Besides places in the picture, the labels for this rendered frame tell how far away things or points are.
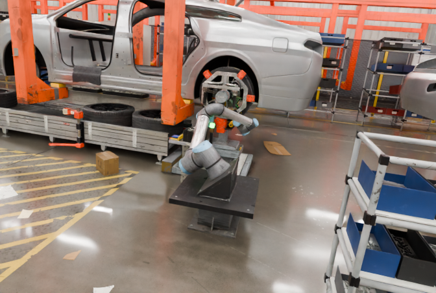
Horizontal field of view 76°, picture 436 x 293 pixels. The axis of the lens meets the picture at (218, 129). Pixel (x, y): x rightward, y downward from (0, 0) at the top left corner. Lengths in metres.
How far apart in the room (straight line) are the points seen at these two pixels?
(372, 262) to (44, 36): 4.36
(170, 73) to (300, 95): 1.47
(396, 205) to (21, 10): 3.99
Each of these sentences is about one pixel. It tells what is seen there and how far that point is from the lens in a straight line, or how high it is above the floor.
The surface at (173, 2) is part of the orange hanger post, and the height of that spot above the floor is 1.76.
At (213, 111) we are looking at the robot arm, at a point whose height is 0.80.
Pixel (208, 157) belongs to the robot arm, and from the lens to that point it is 2.11.
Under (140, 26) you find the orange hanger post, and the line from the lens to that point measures 6.36.
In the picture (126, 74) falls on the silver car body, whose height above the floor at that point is 0.96.
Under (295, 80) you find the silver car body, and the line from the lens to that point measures 3.32.
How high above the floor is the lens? 1.30
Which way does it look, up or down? 15 degrees down
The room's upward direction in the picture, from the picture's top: 5 degrees clockwise
